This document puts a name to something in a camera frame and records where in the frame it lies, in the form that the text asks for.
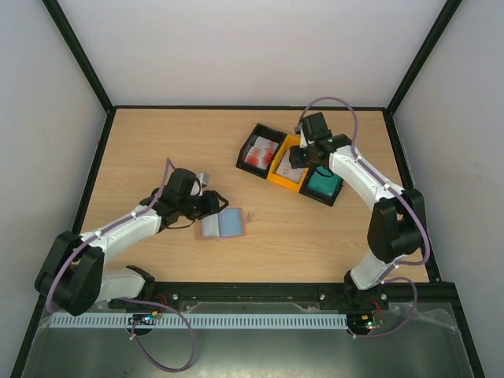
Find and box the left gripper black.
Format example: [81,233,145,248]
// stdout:
[179,191,229,221]

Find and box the pink card holder wallet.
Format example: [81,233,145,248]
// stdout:
[195,208,246,239]

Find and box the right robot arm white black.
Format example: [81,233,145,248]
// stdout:
[290,132,431,309]

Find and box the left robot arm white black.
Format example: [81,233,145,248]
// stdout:
[35,169,229,316]

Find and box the green card stack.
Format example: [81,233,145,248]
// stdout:
[307,167,343,197]

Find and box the white pink card stack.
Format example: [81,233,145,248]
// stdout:
[276,148,306,183]

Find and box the black bin with green cards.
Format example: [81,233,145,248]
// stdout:
[299,166,343,206]

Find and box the red white card stack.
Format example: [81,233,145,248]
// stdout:
[244,136,279,170]

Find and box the black bin with red cards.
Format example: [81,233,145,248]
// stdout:
[235,124,287,180]

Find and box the yellow plastic bin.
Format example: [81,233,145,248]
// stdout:
[267,135,308,193]

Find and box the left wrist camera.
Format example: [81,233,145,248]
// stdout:
[197,172,210,188]

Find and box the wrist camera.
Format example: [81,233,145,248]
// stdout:
[197,172,210,188]
[295,112,332,145]

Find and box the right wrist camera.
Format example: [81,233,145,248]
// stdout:
[295,112,332,145]

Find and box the black enclosure frame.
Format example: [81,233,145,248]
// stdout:
[11,0,484,377]

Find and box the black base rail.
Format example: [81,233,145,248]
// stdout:
[108,281,458,312]

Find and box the white slotted cable duct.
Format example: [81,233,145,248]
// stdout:
[49,313,347,330]

